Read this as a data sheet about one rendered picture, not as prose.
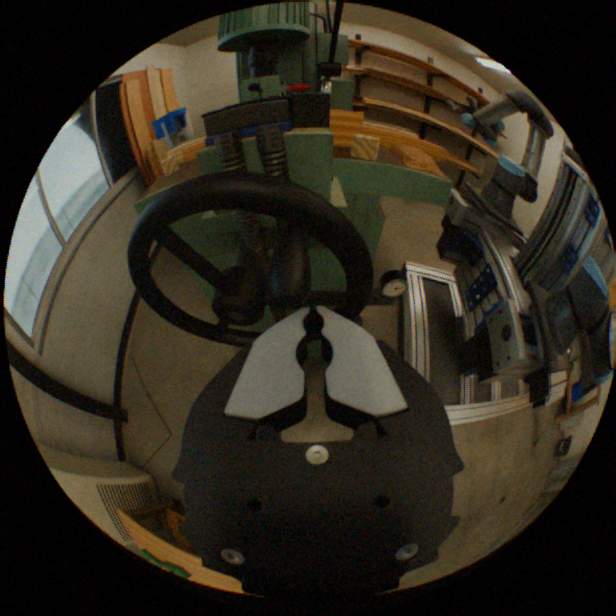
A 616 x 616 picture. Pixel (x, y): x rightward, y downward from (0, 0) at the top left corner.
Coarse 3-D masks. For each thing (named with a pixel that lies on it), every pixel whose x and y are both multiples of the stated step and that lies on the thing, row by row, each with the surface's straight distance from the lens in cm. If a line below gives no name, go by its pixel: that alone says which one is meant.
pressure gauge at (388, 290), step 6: (396, 270) 44; (384, 276) 44; (390, 276) 43; (396, 276) 43; (402, 276) 44; (384, 282) 43; (390, 282) 42; (396, 282) 43; (402, 282) 44; (384, 288) 44; (390, 288) 44; (402, 288) 46; (384, 294) 45; (390, 294) 46; (396, 294) 47
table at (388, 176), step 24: (192, 168) 44; (336, 168) 32; (360, 168) 33; (384, 168) 34; (408, 168) 36; (144, 192) 49; (336, 192) 27; (360, 192) 35; (384, 192) 36; (408, 192) 37; (432, 192) 39; (216, 216) 26; (264, 216) 25
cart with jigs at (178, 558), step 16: (128, 512) 118; (144, 512) 121; (160, 512) 130; (176, 512) 129; (128, 528) 124; (144, 528) 104; (176, 528) 140; (144, 544) 123; (160, 544) 103; (160, 560) 124; (176, 560) 107; (192, 560) 95; (192, 576) 116; (208, 576) 103; (224, 576) 94; (240, 592) 107
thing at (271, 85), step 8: (248, 80) 43; (256, 80) 43; (264, 80) 42; (272, 80) 42; (280, 80) 43; (264, 88) 42; (272, 88) 42; (280, 88) 42; (248, 96) 43; (256, 96) 42; (264, 96) 42
